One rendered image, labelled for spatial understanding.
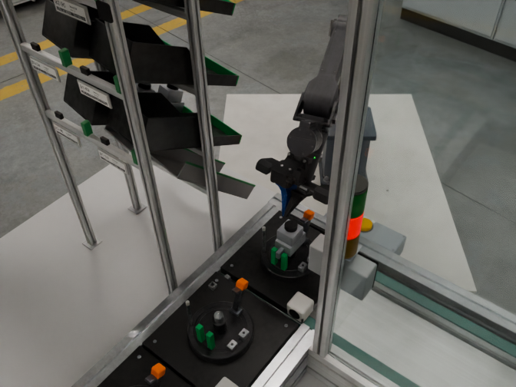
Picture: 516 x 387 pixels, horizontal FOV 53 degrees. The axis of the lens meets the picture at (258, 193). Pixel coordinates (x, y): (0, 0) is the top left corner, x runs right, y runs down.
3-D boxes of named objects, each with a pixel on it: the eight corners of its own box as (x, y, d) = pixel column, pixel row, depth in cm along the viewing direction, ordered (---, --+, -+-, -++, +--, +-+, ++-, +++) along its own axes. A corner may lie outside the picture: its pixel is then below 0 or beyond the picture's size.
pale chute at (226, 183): (216, 175, 146) (224, 162, 146) (247, 200, 139) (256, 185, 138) (144, 151, 123) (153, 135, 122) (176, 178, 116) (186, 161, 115)
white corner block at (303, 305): (297, 300, 120) (298, 289, 117) (313, 310, 118) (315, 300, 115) (285, 314, 118) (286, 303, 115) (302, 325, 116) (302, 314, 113)
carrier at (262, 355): (216, 276, 126) (212, 242, 117) (299, 329, 115) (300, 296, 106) (142, 348, 112) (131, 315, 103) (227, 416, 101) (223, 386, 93)
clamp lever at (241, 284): (235, 305, 114) (242, 276, 111) (242, 309, 113) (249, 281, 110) (224, 312, 111) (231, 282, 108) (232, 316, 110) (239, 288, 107)
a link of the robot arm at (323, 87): (335, 25, 122) (334, -9, 113) (370, 31, 120) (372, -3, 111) (299, 130, 113) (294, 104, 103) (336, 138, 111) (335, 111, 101)
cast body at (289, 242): (290, 232, 125) (291, 212, 120) (305, 240, 123) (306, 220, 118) (269, 254, 121) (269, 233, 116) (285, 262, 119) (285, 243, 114)
